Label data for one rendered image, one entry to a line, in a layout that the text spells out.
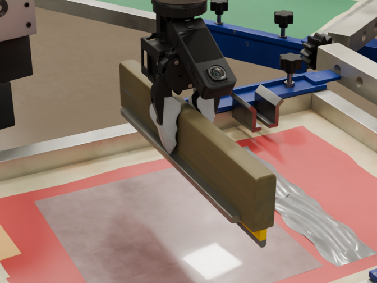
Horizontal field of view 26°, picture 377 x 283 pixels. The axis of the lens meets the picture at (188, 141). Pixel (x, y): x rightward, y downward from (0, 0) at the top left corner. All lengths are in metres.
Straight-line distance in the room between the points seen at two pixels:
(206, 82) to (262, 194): 0.15
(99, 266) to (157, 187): 0.22
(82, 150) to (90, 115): 2.40
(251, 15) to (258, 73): 2.15
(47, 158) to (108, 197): 0.14
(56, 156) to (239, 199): 0.45
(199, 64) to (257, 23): 1.01
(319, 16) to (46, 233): 1.10
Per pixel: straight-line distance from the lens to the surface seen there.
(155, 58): 1.08
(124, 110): 1.26
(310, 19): 2.06
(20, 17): 1.45
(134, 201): 1.26
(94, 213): 1.24
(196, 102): 1.11
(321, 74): 1.59
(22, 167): 1.35
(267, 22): 2.03
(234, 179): 0.99
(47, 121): 3.74
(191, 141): 1.08
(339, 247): 1.17
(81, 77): 4.18
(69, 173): 1.35
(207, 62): 1.02
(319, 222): 1.21
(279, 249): 1.16
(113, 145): 1.39
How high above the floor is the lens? 1.62
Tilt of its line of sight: 27 degrees down
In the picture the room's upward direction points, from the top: straight up
